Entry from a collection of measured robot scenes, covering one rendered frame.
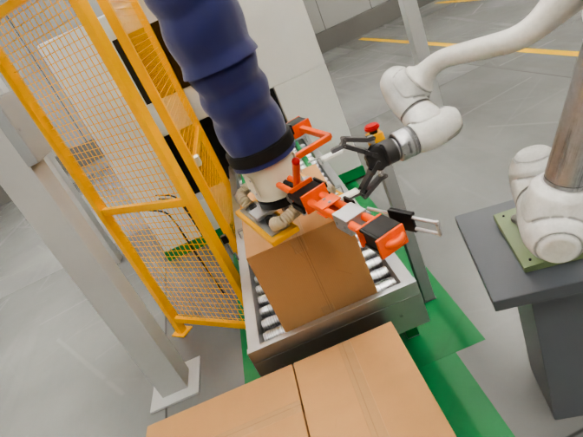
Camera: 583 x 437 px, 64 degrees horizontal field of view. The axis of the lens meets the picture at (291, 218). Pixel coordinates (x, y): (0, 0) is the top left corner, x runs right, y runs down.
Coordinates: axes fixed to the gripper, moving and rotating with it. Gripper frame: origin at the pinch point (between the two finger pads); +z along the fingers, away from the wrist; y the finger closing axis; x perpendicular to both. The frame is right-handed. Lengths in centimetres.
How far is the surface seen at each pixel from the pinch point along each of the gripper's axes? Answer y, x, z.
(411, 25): 26, 284, -172
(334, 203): 0.8, -13.0, 4.5
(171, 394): 120, 98, 112
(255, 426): 67, -4, 55
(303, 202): -0.1, -5.9, 11.2
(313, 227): 26.1, 27.1, 7.5
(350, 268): 48, 25, 1
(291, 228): 11.9, 6.7, 16.4
